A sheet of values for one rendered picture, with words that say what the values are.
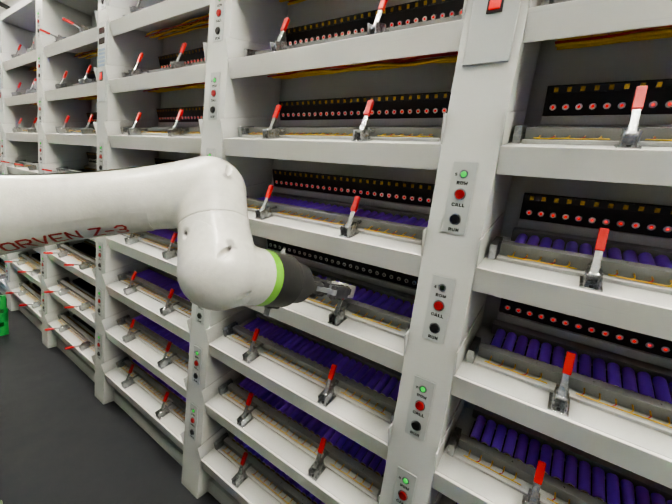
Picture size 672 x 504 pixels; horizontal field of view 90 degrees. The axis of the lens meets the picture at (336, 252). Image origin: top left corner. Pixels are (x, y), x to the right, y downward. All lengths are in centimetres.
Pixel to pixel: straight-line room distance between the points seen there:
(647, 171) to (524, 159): 15
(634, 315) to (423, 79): 63
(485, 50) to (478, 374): 55
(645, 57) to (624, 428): 61
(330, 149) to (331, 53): 20
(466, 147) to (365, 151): 20
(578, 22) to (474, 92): 15
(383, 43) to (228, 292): 55
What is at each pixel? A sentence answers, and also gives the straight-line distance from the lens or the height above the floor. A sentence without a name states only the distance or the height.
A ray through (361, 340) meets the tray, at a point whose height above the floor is 75.
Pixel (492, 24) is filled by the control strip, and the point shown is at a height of 134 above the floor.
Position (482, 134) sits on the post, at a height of 117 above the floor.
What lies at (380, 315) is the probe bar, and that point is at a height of 79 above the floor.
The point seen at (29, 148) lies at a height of 108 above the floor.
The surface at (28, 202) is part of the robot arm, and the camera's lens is 57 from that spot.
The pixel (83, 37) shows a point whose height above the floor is 154.
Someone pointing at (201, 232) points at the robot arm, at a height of 97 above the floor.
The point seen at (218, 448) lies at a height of 17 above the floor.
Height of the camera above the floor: 104
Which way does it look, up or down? 10 degrees down
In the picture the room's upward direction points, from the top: 7 degrees clockwise
